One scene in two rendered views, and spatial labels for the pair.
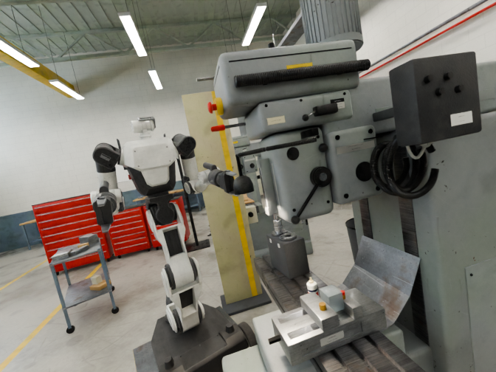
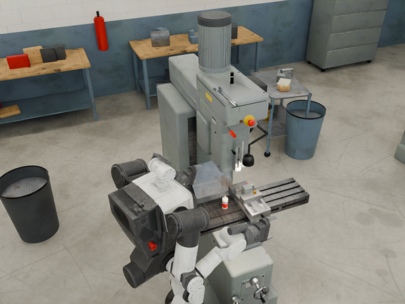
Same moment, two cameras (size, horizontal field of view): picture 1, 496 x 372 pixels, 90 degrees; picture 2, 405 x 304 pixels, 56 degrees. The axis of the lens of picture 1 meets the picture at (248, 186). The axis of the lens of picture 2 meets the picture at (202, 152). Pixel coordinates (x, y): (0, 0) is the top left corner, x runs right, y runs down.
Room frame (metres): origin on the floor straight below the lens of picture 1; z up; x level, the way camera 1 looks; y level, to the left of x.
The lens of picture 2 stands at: (1.47, 1.78, 2.79)
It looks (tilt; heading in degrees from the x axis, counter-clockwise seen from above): 34 degrees down; 260
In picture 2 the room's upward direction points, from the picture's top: 1 degrees counter-clockwise
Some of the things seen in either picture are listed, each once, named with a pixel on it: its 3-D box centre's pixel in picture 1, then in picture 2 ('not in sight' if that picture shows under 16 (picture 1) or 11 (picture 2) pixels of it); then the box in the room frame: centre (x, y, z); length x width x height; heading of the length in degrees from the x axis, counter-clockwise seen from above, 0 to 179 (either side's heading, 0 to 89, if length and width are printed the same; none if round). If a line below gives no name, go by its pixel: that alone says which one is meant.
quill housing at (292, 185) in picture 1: (294, 174); (229, 143); (0.94, -0.18, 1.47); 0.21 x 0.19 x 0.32; 11
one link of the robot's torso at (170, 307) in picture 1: (185, 312); not in sight; (1.48, 0.54, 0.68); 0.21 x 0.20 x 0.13; 29
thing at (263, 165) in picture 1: (267, 187); (237, 155); (0.92, -0.07, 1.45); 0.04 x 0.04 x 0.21; 11
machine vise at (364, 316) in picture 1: (326, 317); (249, 198); (0.79, -0.18, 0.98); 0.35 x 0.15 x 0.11; 103
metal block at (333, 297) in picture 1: (331, 298); (247, 189); (0.79, -0.21, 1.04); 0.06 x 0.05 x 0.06; 13
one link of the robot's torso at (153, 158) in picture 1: (150, 164); (153, 213); (1.47, 0.54, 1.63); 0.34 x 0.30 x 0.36; 119
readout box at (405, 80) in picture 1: (436, 100); (255, 94); (0.67, -0.54, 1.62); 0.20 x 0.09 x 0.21; 101
